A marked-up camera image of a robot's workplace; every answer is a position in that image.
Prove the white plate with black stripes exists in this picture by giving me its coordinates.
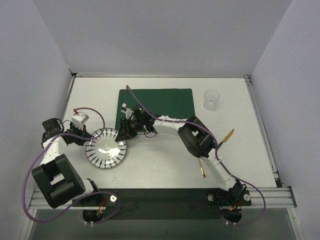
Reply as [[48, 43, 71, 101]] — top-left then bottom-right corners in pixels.
[[85, 127, 127, 170]]

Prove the green placemat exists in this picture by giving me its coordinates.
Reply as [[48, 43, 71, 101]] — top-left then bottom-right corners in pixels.
[[114, 87, 196, 130]]

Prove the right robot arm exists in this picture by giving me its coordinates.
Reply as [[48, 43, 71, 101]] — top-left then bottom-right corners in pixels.
[[115, 103, 246, 204]]

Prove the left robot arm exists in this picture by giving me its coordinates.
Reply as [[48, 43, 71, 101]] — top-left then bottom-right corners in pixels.
[[31, 114, 102, 209]]

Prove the clear plastic cup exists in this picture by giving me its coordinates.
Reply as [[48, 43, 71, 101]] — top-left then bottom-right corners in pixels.
[[203, 89, 220, 111]]

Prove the gold fork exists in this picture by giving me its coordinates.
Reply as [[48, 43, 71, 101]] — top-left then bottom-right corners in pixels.
[[198, 158, 206, 178]]

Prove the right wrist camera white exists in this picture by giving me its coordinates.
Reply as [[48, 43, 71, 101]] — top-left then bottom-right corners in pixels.
[[120, 103, 134, 119]]

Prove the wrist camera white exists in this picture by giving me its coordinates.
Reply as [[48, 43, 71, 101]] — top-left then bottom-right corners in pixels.
[[71, 111, 89, 130], [120, 103, 134, 119]]

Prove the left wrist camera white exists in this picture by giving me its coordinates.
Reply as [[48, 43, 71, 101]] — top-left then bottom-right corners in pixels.
[[71, 111, 89, 130]]

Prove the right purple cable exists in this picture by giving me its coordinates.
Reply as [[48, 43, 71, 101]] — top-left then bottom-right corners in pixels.
[[125, 84, 267, 226]]

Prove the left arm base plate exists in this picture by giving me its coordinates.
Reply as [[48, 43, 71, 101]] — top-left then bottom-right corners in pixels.
[[72, 191, 118, 207]]

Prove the green handled gold knife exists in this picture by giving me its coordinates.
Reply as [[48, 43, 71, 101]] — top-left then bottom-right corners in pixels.
[[217, 129, 235, 149]]

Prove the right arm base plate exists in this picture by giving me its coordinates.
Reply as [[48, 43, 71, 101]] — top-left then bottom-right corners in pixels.
[[206, 188, 252, 207]]

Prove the aluminium front frame rail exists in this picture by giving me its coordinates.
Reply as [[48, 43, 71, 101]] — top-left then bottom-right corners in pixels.
[[27, 187, 297, 210]]

